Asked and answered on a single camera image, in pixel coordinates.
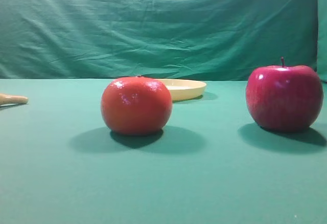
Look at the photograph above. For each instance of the red apple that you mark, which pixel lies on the red apple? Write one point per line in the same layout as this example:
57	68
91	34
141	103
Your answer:
284	98

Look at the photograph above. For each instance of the yellow plate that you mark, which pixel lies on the yellow plate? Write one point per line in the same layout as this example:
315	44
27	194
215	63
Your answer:
183	89

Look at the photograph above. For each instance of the orange tangerine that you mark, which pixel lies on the orange tangerine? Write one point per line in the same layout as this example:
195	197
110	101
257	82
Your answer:
136	105

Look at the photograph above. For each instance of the green backdrop cloth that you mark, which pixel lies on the green backdrop cloth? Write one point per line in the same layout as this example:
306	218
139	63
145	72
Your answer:
191	39

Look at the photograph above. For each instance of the wooden handle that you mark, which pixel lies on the wooden handle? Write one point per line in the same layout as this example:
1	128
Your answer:
12	99

